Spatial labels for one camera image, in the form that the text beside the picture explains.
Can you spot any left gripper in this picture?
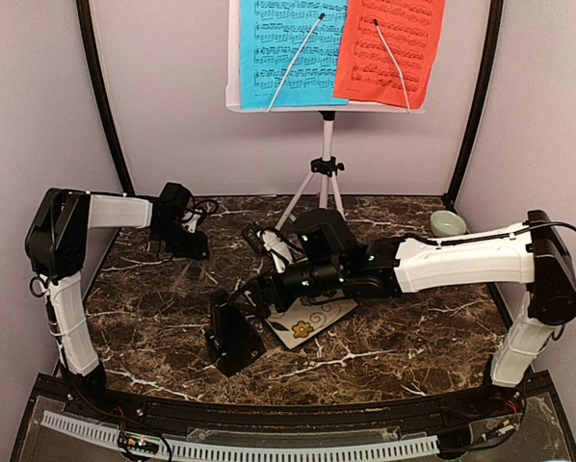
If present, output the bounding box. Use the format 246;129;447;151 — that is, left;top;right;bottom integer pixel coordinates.
152;219;208;260

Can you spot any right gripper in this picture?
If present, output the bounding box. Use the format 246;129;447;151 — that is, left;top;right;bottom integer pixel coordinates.
227;258;345;319

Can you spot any clear plastic metronome cover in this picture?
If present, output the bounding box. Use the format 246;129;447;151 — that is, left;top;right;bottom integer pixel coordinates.
169;261;204;298

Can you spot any black metronome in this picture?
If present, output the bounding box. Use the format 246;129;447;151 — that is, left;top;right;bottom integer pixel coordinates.
205;289;266;377

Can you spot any white perforated music stand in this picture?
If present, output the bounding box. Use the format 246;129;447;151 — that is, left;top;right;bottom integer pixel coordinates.
225;1;425;223

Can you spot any blue sheet music paper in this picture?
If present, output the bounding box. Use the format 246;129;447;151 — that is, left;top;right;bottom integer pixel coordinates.
240;0;348;111

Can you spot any red sheet music paper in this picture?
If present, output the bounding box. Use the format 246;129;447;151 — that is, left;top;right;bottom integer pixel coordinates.
333;0;446;111

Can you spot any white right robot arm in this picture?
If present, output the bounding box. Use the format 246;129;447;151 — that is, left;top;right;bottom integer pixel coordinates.
242;208;576;418

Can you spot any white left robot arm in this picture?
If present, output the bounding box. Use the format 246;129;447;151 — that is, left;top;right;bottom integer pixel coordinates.
25;183;212;380

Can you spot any floral square ceramic plate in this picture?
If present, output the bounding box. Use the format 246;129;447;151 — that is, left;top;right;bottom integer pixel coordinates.
265;291;358;350

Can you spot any pale green ceramic bowl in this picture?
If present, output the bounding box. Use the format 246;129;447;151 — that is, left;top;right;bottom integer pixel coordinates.
430;210;467;238

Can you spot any grey slotted cable duct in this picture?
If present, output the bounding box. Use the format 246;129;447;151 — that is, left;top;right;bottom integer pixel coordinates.
40;411;439;461

